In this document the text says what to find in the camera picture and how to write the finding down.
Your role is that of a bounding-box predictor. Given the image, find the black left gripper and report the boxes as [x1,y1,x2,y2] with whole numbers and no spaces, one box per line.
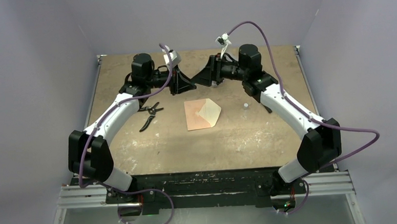
[145,64,196,97]

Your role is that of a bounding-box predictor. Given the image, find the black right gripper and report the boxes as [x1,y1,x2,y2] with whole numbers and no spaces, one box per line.
[190,51,249,88]

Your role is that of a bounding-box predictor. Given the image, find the pink and cream envelope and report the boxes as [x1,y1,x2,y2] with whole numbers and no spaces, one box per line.
[184,98,221,131]

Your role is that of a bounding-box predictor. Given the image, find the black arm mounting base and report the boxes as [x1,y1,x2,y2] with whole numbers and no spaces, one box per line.
[69,164,337,219]

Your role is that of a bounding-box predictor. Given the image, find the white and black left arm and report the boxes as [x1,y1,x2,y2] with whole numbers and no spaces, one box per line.
[68,48,196,202]

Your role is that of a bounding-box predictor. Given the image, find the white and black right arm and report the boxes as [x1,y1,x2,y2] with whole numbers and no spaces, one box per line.
[191,44,342,193]

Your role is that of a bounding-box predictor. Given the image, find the black pruning shears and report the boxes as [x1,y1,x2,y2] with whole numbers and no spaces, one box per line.
[138,102,164,132]

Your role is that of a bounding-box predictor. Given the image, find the small black hammer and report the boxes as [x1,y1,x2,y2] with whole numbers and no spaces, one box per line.
[263,105,273,113]

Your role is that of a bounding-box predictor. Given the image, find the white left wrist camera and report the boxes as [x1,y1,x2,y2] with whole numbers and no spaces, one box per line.
[161,45,181,70]

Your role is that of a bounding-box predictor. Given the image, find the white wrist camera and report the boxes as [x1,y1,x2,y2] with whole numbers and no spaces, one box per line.
[161,45,181,70]
[215,32,232,59]

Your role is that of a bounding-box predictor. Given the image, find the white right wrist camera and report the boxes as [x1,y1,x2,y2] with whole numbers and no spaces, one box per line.
[215,32,232,59]

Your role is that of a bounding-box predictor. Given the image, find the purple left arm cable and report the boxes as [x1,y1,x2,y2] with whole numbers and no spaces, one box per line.
[71,42,182,224]

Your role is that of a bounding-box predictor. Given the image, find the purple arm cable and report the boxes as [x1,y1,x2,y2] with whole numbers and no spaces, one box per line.
[225,14,384,219]
[71,42,182,224]

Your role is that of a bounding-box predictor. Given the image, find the aluminium extrusion frame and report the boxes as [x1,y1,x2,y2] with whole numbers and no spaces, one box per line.
[38,42,366,224]

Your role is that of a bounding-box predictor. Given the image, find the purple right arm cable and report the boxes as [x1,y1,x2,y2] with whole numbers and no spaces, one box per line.
[225,14,384,219]

